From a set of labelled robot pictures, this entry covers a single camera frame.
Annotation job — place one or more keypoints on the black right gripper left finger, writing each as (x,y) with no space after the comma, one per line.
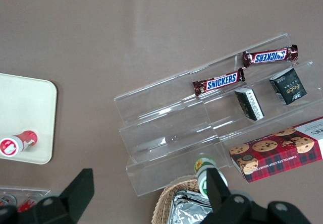
(75,191)

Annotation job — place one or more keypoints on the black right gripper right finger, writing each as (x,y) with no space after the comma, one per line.
(214,188)

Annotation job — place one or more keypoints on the woven wicker basket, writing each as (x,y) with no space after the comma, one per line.
(166,198)

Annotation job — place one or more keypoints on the cream plastic tray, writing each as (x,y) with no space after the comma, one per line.
(27,113)

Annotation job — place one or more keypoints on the green bottle with sunflower lid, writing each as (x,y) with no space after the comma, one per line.
(203,168)

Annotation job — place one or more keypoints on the silver foil snack packet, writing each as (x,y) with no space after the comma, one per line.
(186,209)

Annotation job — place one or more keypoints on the red plaid cookie box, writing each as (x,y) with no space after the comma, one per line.
(277,148)

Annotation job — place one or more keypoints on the red yogurt drink bottle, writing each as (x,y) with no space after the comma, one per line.
(17,142)

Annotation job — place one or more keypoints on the clear acrylic stepped riser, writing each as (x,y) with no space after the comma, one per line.
(227,103)
(161,133)

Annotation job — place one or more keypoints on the black box with white label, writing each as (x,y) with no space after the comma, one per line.
(249,103)

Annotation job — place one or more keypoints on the Snickers chocolate bar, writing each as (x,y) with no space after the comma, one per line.
(270,56)
(219,82)

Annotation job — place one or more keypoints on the black box with gold print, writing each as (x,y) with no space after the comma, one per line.
(289,86)

